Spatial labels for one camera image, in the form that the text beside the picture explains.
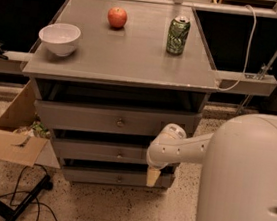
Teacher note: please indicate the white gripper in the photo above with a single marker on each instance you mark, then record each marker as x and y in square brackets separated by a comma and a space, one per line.
[155, 164]

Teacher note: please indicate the grey drawer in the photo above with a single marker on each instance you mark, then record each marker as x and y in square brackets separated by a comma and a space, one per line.
[110, 119]
[97, 176]
[99, 151]

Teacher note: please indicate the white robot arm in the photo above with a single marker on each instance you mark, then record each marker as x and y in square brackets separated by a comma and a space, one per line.
[239, 167]

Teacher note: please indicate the grey bottom drawer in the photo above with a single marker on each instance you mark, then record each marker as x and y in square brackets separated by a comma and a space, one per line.
[97, 176]

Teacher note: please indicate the grey top drawer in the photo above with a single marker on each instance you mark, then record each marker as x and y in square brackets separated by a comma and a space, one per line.
[110, 119]

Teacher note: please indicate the grey drawer cabinet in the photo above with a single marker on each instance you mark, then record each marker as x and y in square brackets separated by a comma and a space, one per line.
[127, 67]

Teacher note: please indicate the green item in box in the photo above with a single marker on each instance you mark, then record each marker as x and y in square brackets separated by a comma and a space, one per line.
[40, 130]

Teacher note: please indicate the cardboard box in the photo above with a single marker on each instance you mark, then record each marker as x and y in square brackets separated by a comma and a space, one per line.
[15, 144]

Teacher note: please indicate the black stand base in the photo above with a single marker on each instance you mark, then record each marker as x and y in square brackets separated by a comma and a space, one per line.
[9, 214]

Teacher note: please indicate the green soda can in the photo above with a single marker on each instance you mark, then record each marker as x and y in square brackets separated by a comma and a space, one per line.
[177, 35]

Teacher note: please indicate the red apple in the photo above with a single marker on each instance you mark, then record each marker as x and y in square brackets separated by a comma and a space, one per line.
[117, 17]

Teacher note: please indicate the white bowl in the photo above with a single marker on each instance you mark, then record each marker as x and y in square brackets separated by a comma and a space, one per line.
[60, 39]

